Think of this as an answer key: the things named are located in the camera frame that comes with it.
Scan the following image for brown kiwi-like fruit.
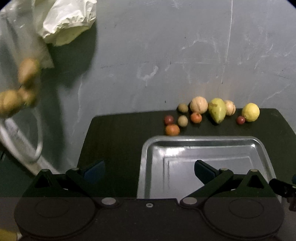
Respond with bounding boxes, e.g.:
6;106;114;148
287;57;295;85
178;115;188;128

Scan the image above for yellow lemon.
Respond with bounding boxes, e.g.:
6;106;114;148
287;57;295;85
242;103;260;122

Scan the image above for silver metal ring stand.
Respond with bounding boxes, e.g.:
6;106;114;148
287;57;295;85
1;108;43;164

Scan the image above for green pear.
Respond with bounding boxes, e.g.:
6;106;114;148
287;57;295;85
208;98;226;124

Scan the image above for large striped beige melon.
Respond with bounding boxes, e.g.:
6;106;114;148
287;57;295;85
190;96;208;114

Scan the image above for brown potatoes in bag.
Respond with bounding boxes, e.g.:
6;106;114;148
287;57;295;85
1;58;41;118

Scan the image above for silver metal tray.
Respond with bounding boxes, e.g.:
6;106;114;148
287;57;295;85
137;136;276;200

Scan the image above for dark red cherry tomato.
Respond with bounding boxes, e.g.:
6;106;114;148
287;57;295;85
164;115;174;125

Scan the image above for small striped beige melon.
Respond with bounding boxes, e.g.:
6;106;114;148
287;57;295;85
224;100;236;116

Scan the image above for black table mat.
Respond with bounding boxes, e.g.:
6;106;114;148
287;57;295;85
78;108;295;197

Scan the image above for white plastic bag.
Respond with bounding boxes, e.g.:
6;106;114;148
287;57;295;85
34;0;98;69

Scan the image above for orange red tomato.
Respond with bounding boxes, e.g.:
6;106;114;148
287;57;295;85
165;124;180;136

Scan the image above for small brown round fruit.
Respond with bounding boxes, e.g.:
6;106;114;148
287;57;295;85
178;103;189;113

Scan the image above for orange persimmon fruit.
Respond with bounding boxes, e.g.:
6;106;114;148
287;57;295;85
190;112;202;123

